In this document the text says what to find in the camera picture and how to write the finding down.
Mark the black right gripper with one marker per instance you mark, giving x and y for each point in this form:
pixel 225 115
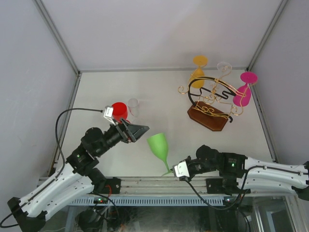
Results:
pixel 190 176

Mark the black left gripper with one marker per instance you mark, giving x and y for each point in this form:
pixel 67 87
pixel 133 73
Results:
pixel 130 133

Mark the red wine glass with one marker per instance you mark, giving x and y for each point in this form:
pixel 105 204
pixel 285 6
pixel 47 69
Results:
pixel 120 111

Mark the green wine glass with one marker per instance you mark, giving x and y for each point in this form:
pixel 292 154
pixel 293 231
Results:
pixel 158 145

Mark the clear wine glass front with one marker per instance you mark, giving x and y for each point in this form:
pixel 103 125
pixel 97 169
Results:
pixel 134 107

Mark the clear wine glass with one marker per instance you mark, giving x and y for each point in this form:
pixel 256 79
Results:
pixel 225 69
pixel 134 107

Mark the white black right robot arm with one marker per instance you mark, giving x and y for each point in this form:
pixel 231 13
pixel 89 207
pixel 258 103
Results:
pixel 240 173

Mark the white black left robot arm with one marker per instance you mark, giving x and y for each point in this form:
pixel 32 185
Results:
pixel 78 176

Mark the brown wooden rack base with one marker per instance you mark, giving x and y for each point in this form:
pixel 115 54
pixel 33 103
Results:
pixel 210 122

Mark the yellow wine glass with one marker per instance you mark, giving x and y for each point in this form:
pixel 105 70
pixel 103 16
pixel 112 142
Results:
pixel 201 61

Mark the pink wine glass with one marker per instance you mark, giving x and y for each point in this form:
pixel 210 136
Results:
pixel 243 95

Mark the clear wine glass back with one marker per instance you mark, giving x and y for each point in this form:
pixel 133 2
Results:
pixel 225 69

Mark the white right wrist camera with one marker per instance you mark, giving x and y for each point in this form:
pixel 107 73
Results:
pixel 182 172

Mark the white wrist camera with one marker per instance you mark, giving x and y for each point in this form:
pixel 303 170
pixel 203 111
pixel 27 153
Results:
pixel 107 114
pixel 182 172

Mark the aluminium mounting rail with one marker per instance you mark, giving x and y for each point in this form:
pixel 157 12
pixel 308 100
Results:
pixel 143 186

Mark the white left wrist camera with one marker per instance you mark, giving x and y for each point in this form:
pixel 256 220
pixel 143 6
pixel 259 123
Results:
pixel 107 114

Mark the blue slotted cable duct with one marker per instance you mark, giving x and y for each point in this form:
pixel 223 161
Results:
pixel 139 201

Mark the gold wire glass rack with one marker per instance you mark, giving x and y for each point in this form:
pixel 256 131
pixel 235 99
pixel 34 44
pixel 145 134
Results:
pixel 220 92

